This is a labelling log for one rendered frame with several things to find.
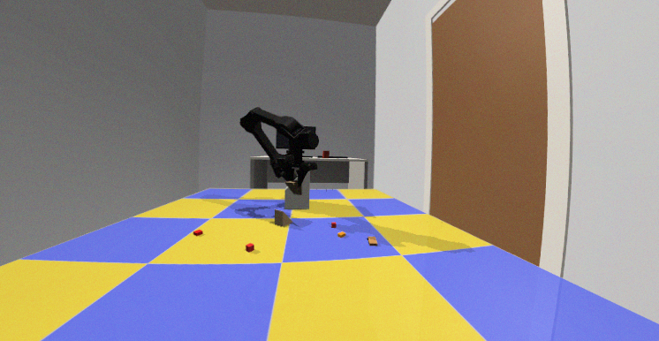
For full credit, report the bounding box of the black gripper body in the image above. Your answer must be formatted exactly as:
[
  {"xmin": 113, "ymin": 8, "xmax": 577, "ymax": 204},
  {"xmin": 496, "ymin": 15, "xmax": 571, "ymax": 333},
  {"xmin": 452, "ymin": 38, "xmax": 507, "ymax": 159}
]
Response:
[{"xmin": 274, "ymin": 148, "xmax": 317, "ymax": 171}]

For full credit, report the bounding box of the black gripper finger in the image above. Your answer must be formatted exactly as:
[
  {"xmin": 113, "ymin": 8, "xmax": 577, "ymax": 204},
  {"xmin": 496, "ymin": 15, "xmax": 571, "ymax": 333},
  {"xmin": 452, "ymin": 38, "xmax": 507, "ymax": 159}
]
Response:
[
  {"xmin": 280, "ymin": 168, "xmax": 294, "ymax": 181},
  {"xmin": 296, "ymin": 170, "xmax": 310, "ymax": 187}
]

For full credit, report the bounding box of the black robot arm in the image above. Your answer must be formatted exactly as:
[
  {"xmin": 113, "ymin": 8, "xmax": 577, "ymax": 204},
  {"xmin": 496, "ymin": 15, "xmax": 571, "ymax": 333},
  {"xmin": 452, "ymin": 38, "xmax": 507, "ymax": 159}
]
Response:
[{"xmin": 239, "ymin": 107, "xmax": 319, "ymax": 181}]

